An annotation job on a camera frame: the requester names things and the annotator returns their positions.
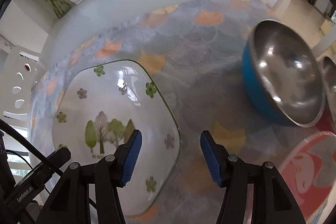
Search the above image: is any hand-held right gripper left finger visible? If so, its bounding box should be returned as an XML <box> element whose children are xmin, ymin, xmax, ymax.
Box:
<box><xmin>37</xmin><ymin>130</ymin><xmax>143</xmax><ymax>224</ymax></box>

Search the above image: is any blue steel bowl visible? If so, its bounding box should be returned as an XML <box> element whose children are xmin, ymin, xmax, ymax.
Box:
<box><xmin>241</xmin><ymin>19</ymin><xmax>326</xmax><ymax>128</ymax></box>

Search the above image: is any white tree-print square plate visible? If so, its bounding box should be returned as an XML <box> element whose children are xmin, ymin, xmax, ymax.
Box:
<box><xmin>52</xmin><ymin>59</ymin><xmax>181</xmax><ymax>216</ymax></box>

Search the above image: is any pink steel bowl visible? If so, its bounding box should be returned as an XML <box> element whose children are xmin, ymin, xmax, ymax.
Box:
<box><xmin>320</xmin><ymin>55</ymin><xmax>336</xmax><ymax>133</ymax></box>

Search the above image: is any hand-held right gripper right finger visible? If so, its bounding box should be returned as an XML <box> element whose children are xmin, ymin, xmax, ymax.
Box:
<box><xmin>200</xmin><ymin>130</ymin><xmax>306</xmax><ymax>224</ymax></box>

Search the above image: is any black cable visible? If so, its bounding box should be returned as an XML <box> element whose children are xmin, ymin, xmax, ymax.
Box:
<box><xmin>0</xmin><ymin>119</ymin><xmax>63</xmax><ymax>174</ymax></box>

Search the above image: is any fan-pattern table mat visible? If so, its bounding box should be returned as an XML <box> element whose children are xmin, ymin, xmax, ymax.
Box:
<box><xmin>29</xmin><ymin>0</ymin><xmax>336</xmax><ymax>224</ymax></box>

